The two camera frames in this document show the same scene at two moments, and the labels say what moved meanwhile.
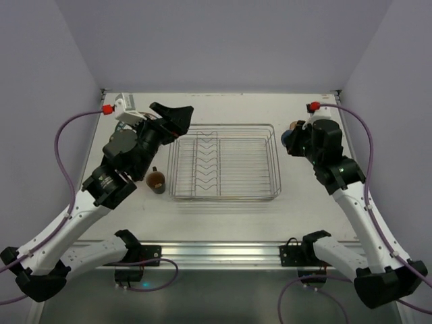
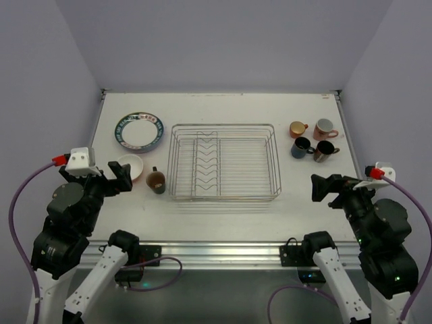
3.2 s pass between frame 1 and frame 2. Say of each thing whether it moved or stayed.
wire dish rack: stayed
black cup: stayed
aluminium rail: stayed
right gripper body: moved
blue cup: moved
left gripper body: moved
